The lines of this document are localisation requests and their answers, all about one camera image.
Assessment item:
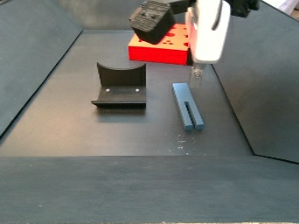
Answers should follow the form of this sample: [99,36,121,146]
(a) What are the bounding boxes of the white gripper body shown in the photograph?
[186,0,230,65]

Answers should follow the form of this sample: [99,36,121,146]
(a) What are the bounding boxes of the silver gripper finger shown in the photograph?
[190,67,198,88]
[195,68,205,87]

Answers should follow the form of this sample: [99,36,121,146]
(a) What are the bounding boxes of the blue double-square slotted block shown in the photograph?
[173,83,205,131]

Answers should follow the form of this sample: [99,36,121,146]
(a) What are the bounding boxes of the red shape-sorting board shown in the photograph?
[129,24,191,65]

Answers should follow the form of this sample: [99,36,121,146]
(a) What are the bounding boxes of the black curved cradle stand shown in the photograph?
[91,63,146,108]

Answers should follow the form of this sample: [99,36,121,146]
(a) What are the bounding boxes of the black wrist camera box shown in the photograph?
[130,0,175,45]

